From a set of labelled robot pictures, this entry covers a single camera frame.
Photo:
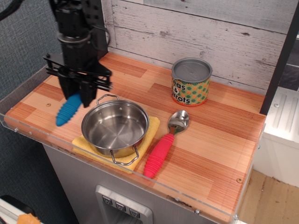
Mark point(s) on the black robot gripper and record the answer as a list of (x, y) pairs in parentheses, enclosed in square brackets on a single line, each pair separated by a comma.
[(78, 64)]

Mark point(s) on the blue handled metal fork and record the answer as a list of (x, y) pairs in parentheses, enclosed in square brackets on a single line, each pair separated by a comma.
[(68, 109)]

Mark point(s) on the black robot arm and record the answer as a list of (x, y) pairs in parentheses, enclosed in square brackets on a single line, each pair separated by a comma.
[(77, 17)]

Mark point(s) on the stainless steel pot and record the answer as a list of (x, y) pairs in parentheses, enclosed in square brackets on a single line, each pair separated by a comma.
[(116, 128)]

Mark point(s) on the yellow cloth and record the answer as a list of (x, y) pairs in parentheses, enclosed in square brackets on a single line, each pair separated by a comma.
[(82, 147)]

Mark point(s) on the clear acrylic table guard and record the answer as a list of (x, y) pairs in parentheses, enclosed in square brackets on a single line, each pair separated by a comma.
[(206, 169)]

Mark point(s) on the peas and carrots can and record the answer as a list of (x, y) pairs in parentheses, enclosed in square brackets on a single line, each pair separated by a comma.
[(190, 81)]

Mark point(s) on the grey dispenser button panel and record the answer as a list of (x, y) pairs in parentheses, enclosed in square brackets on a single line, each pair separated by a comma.
[(121, 206)]

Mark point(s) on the black and white object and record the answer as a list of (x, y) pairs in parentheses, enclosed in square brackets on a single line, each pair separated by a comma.
[(11, 208)]

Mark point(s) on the orange object bottom left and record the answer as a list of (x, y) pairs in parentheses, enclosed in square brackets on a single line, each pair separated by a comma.
[(28, 219)]

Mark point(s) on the white toy appliance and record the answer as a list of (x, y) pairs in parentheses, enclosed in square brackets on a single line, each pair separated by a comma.
[(277, 155)]

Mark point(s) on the red handled metal spoon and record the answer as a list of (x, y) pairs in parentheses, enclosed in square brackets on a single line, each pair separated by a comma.
[(177, 123)]

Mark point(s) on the black vertical post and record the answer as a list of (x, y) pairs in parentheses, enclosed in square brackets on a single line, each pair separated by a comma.
[(282, 61)]

